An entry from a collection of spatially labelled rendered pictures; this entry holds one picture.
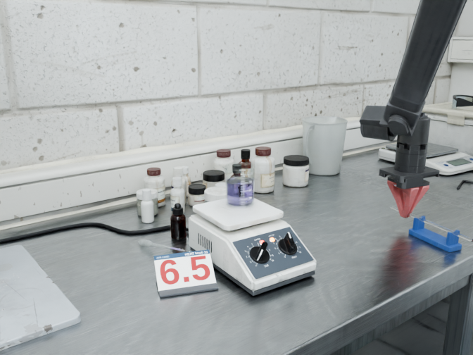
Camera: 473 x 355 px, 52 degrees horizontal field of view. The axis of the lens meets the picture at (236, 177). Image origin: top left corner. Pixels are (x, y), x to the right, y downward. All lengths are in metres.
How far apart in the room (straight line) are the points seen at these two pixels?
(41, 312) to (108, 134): 0.53
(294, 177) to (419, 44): 0.58
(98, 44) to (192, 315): 0.66
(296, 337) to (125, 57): 0.75
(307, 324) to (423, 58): 0.42
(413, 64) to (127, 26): 0.64
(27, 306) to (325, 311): 0.42
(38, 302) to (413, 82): 0.66
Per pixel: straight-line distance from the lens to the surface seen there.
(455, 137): 1.76
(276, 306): 0.72
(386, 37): 1.80
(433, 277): 0.87
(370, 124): 1.00
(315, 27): 1.53
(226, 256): 0.77
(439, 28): 0.74
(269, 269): 0.75
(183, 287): 0.76
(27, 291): 0.80
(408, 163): 0.98
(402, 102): 0.88
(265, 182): 1.19
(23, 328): 0.71
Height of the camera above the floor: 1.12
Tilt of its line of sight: 16 degrees down
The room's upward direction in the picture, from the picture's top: straight up
